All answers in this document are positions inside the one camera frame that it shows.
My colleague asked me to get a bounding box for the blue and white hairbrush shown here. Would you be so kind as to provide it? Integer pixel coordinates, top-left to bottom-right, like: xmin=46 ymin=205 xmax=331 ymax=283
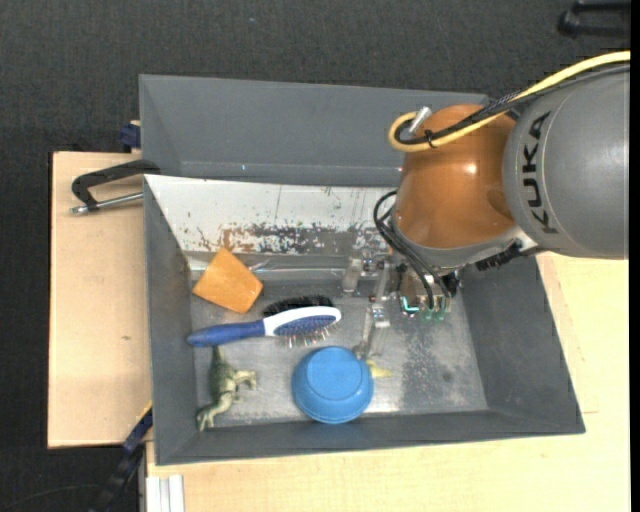
xmin=186 ymin=305 xmax=344 ymax=350

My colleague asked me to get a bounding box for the grey metal bin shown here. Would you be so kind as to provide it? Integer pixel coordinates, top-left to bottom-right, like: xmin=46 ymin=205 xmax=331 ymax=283
xmin=138 ymin=73 xmax=587 ymax=467

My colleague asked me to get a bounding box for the green toy dinosaur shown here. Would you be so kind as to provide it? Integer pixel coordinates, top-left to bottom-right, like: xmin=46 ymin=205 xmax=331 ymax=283
xmin=194 ymin=345 xmax=259 ymax=433

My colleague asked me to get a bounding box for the orange plastic cup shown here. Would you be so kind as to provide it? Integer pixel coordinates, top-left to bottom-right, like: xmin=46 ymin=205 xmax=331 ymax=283
xmin=191 ymin=246 xmax=265 ymax=315

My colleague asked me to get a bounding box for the blue plastic bowl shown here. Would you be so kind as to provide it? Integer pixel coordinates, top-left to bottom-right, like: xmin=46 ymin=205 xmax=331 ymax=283
xmin=290 ymin=345 xmax=376 ymax=426

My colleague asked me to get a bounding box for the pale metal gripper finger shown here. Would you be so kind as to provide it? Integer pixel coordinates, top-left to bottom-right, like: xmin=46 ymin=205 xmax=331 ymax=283
xmin=341 ymin=256 xmax=366 ymax=297
xmin=353 ymin=303 xmax=393 ymax=362

